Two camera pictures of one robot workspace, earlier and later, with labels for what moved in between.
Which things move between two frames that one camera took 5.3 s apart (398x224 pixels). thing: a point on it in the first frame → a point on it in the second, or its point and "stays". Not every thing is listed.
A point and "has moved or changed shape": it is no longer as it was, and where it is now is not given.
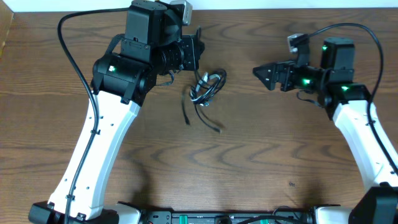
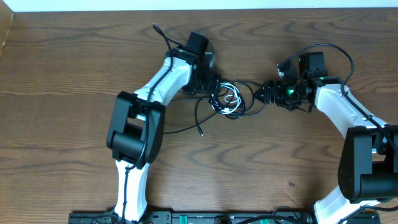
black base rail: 288,217 stays
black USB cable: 203,89 has moved or changed shape
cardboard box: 6,18 stays
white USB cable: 204,86 has moved or changed shape
